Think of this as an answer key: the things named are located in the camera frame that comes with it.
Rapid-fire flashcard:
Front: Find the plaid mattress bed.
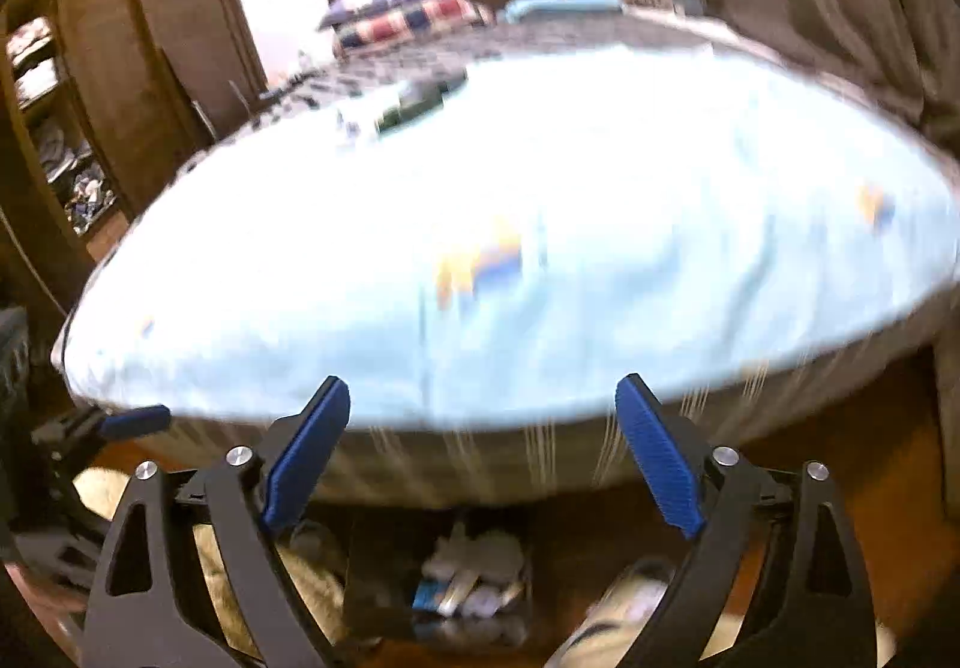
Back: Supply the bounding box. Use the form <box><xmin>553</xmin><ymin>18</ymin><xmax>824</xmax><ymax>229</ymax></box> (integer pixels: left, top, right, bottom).
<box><xmin>67</xmin><ymin>306</ymin><xmax>955</xmax><ymax>512</ymax></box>

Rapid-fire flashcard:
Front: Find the light blue flat pillow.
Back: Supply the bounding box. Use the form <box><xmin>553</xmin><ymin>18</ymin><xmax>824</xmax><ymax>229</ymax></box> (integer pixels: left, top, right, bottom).
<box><xmin>496</xmin><ymin>0</ymin><xmax>623</xmax><ymax>25</ymax></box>

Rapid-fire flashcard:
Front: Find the wooden wardrobe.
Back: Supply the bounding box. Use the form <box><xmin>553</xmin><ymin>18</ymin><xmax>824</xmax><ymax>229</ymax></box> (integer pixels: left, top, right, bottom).
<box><xmin>2</xmin><ymin>0</ymin><xmax>267</xmax><ymax>299</ymax></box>

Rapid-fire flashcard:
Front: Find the black trash bin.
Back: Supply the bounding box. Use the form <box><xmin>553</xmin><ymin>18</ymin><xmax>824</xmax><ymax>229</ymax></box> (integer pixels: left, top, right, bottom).
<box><xmin>343</xmin><ymin>507</ymin><xmax>534</xmax><ymax>654</ymax></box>

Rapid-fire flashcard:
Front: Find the grey black patterned blanket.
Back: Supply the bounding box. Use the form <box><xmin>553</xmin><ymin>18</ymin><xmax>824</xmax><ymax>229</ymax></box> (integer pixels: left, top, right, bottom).
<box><xmin>220</xmin><ymin>10</ymin><xmax>739</xmax><ymax>147</ymax></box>

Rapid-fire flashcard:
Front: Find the white slipper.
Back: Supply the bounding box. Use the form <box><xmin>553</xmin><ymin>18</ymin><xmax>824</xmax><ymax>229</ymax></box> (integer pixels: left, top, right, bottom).
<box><xmin>547</xmin><ymin>559</ymin><xmax>675</xmax><ymax>668</ymax></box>

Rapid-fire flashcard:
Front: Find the light blue cartoon sheet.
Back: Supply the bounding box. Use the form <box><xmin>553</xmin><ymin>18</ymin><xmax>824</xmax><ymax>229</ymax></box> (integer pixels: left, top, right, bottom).
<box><xmin>52</xmin><ymin>44</ymin><xmax>958</xmax><ymax>429</ymax></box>

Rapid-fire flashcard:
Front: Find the black rectangular box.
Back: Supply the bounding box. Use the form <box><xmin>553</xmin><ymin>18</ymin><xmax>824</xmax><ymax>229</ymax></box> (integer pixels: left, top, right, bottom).
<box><xmin>374</xmin><ymin>70</ymin><xmax>467</xmax><ymax>134</ymax></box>

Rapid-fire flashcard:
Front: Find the red blue plaid pillow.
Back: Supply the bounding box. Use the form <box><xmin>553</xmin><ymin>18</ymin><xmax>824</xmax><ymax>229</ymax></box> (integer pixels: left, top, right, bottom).
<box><xmin>332</xmin><ymin>0</ymin><xmax>494</xmax><ymax>59</ymax></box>

